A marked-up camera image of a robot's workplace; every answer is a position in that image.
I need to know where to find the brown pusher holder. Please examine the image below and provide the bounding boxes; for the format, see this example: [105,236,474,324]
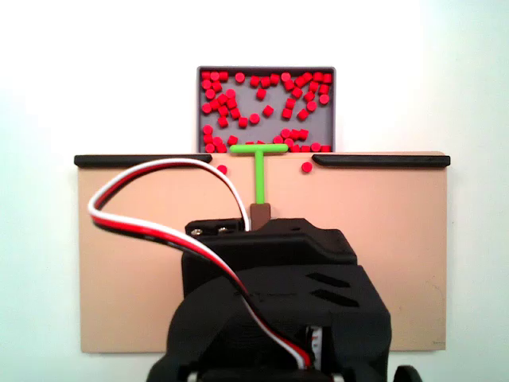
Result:
[250,202,273,232]

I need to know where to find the black rail strip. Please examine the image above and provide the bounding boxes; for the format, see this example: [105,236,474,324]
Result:
[73,154,213,168]
[311,154,452,168]

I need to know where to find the white red black servo cable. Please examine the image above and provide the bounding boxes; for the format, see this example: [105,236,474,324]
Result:
[87,158,320,369]

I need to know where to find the green T-shaped pusher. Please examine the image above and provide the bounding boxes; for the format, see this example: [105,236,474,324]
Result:
[229,143,289,205]

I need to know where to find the grey rectangular container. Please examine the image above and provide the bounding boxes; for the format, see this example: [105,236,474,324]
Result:
[196,65,337,154]

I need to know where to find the beige rectangular board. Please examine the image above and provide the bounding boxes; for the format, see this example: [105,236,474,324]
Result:
[75,150,450,354]

